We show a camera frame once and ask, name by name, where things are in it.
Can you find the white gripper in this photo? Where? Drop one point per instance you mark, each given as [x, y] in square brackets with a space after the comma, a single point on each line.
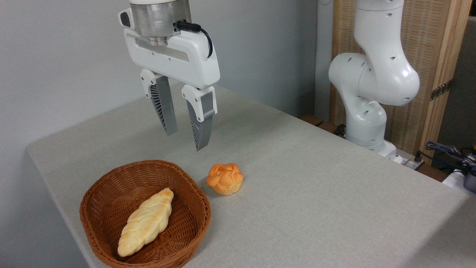
[178, 59]

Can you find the orange muffin-shaped bread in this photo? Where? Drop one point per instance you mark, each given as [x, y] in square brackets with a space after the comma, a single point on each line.
[225, 179]

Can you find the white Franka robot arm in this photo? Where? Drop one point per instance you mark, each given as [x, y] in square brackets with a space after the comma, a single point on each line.
[375, 74]

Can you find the brown wicker basket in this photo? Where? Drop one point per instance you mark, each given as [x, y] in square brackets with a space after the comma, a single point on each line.
[111, 193]

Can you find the pale braided bread loaf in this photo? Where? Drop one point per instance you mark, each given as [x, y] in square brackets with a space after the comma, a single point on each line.
[145, 222]

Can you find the wooden woven screen panel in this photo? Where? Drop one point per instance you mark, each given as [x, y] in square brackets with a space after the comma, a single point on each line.
[422, 37]

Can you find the dark metal hinge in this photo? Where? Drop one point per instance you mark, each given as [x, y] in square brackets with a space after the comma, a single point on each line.
[441, 89]

